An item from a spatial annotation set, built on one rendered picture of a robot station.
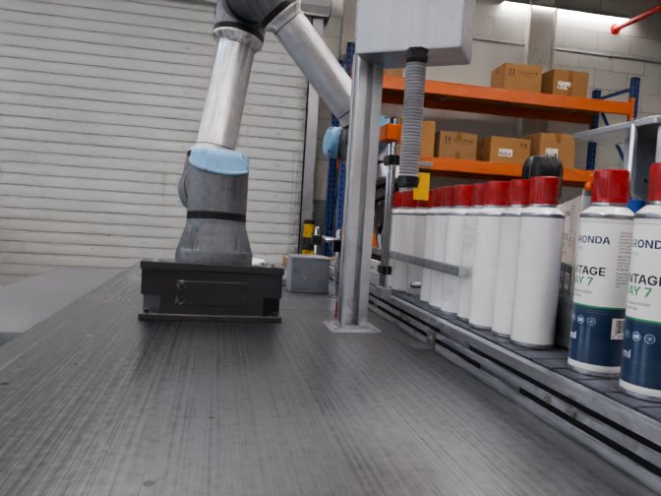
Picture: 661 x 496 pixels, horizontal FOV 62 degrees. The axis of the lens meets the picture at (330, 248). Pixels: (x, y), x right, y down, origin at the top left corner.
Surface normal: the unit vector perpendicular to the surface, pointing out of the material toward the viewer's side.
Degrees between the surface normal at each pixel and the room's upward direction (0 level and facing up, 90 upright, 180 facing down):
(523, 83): 92
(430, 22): 90
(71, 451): 0
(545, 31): 90
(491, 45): 90
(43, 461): 0
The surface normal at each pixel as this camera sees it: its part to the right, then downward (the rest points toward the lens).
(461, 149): 0.19, 0.07
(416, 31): -0.39, 0.03
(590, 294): -0.70, 0.00
